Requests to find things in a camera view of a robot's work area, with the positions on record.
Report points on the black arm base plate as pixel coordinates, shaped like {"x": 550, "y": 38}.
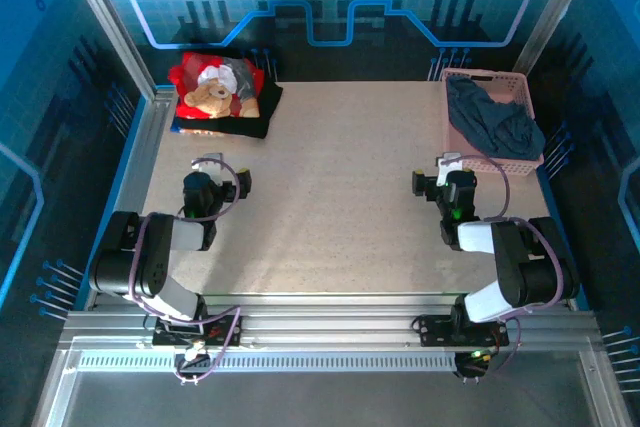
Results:
{"x": 225, "y": 332}
{"x": 437, "y": 329}

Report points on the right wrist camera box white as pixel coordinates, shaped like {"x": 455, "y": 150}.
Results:
{"x": 443, "y": 169}

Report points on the small controller board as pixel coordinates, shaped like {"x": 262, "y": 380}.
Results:
{"x": 475, "y": 362}
{"x": 192, "y": 359}

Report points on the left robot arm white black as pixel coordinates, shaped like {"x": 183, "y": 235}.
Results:
{"x": 150, "y": 257}

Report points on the dark blue t-shirt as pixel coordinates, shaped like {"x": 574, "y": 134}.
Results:
{"x": 495, "y": 122}

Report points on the aluminium frame cross rail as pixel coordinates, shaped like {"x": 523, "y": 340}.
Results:
{"x": 325, "y": 319}

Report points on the aluminium frame post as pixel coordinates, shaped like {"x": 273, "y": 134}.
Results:
{"x": 555, "y": 7}
{"x": 107, "y": 22}

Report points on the pink plastic laundry basket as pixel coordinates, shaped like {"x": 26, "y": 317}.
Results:
{"x": 520, "y": 82}

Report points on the aluminium frame side rail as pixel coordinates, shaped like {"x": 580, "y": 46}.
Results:
{"x": 145, "y": 147}

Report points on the black folded t-shirt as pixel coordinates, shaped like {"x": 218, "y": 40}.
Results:
{"x": 265, "y": 112}

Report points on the blue red patterned folded shirt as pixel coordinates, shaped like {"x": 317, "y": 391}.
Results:
{"x": 192, "y": 132}

